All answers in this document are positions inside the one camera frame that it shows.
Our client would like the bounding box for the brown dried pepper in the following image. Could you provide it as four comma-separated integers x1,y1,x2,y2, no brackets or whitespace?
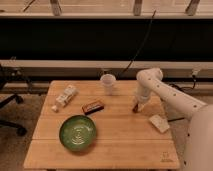
132,104,139,113

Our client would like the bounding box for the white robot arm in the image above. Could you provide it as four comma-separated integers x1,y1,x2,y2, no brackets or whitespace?
135,68,213,171

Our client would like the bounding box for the white rectangular sponge block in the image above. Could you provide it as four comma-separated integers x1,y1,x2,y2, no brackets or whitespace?
149,115,170,133

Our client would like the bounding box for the clear plastic cup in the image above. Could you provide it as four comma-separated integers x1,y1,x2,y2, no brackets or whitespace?
100,74,116,95

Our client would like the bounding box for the brown chocolate bar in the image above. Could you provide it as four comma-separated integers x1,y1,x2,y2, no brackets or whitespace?
82,101,104,115

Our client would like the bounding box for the green ceramic bowl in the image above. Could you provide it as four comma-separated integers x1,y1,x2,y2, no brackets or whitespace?
59,115,97,152

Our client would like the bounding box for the white plastic bottle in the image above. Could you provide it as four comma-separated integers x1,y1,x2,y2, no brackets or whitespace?
51,85,78,112

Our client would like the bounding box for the black office chair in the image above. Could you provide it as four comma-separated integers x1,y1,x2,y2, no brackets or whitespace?
0,64,27,137

